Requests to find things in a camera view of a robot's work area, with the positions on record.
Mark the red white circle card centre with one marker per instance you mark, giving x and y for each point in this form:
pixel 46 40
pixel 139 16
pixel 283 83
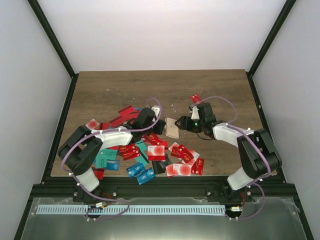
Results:
pixel 156 153

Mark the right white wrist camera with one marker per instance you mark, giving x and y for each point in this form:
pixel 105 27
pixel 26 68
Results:
pixel 194 112

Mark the blue vip card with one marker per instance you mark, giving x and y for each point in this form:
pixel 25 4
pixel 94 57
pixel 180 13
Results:
pixel 145 176
pixel 135 169

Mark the red gold VIP card centre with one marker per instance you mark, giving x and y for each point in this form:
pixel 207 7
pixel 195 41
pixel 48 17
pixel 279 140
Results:
pixel 128 152

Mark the blue chip card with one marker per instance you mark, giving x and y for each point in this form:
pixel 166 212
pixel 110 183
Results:
pixel 112 165

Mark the black frame post left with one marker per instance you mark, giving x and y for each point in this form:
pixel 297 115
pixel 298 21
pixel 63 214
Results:
pixel 44 22

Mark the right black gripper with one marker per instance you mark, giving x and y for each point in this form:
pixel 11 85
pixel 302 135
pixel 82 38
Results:
pixel 185 124

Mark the black aluminium front rail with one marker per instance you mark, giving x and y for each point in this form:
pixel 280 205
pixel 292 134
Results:
pixel 213 188

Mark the red gold vip card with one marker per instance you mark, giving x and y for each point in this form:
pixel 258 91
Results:
pixel 181 152
pixel 128 152

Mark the teal VIP card lower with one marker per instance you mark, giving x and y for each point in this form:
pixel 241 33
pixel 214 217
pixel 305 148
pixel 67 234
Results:
pixel 103 156

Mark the red stripe card back left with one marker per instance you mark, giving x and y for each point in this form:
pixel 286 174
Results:
pixel 128 110

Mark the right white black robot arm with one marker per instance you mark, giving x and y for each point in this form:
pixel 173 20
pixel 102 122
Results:
pixel 258 154

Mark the teal VIP card upper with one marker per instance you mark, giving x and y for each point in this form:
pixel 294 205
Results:
pixel 141 145

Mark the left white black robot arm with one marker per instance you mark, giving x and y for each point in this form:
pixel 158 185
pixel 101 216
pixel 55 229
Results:
pixel 81 148

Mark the red white circle card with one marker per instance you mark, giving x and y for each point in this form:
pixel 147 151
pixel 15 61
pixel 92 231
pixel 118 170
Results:
pixel 178 169
pixel 156 153
pixel 92 124

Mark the black card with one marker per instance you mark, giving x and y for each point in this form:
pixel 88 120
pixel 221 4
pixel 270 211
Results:
pixel 159 167

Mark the red card lone back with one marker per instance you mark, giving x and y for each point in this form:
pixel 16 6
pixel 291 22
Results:
pixel 195 98

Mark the black frame post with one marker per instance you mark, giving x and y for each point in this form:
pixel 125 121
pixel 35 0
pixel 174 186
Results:
pixel 280 20
pixel 44 22

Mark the black frame post right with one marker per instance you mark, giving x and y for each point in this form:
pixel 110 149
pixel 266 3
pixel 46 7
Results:
pixel 280 20

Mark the light blue slotted cable duct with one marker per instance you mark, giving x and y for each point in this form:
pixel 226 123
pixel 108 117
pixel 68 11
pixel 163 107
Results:
pixel 202 210

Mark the red gold VIP card right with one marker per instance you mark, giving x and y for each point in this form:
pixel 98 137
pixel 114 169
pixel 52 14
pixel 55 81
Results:
pixel 181 152

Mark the red gold card top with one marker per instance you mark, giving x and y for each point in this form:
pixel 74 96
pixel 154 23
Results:
pixel 152 139

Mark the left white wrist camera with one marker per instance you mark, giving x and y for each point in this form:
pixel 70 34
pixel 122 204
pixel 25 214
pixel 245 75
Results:
pixel 156 110

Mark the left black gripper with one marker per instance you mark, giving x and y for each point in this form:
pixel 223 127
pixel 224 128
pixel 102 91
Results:
pixel 161 124

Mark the dark red stripe card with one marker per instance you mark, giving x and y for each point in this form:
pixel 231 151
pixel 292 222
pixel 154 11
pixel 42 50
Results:
pixel 99 173

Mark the red card far right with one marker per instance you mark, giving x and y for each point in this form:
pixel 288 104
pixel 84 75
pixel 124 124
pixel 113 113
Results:
pixel 198 167

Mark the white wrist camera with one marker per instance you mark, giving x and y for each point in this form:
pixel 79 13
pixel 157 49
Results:
pixel 156 110
pixel 194 112

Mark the red white circle card bottom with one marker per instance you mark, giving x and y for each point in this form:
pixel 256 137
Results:
pixel 178 169

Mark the red white circle card left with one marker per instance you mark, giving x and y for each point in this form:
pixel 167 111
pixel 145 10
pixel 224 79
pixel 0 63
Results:
pixel 92 124

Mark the teal vip card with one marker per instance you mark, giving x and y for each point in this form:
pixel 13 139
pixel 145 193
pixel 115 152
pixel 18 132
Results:
pixel 103 156
pixel 141 145

